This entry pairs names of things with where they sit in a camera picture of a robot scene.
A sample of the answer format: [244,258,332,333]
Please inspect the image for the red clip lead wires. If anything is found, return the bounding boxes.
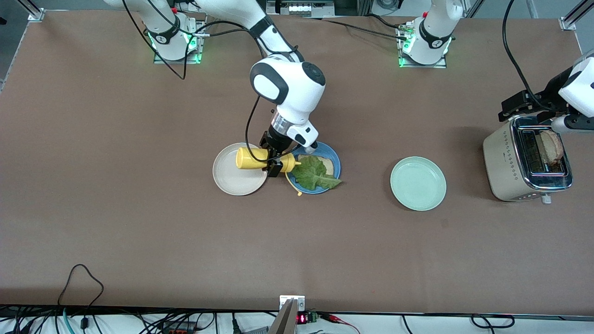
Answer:
[320,313,361,334]

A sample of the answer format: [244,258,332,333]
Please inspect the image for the green lettuce leaf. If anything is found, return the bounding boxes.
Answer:
[291,155,343,191]

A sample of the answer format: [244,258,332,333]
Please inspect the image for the aluminium camera mount post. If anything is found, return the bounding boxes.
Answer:
[268,295,306,334]

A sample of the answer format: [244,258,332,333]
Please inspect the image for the beige chrome toaster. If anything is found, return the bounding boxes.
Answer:
[483,114,574,205]

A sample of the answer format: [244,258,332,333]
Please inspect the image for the yellow mustard squeeze bottle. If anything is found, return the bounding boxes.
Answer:
[235,147,303,197]

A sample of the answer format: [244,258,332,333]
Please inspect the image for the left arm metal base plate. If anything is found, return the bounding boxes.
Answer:
[397,26,448,69]

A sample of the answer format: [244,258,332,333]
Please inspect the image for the light green round plate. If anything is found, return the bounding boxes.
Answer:
[390,156,447,212]

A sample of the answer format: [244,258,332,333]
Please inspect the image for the aluminium frame post foot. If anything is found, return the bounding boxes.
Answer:
[559,0,594,32]
[18,0,46,22]

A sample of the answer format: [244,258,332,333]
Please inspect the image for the beige round plate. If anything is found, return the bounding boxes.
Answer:
[213,142,269,196]

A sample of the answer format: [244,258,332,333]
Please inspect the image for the thin black looped cable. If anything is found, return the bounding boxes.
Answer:
[58,264,104,308]

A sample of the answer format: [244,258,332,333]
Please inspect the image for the blue round plate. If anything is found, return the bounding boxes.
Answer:
[284,141,342,195]

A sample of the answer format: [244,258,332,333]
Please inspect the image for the black left arm base cable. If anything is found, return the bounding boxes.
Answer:
[297,15,409,41]

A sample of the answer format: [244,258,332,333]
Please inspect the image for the silver control box with lights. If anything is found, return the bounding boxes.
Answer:
[266,0,336,17]

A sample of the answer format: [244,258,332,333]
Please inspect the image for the black coiled cable loop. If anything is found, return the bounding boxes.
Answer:
[471,314,516,328]

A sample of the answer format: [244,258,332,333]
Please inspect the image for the toasted bread slice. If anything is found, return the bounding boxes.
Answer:
[297,154,336,177]
[538,130,565,166]

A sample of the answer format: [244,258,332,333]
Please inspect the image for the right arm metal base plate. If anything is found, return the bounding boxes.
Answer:
[153,13,207,64]

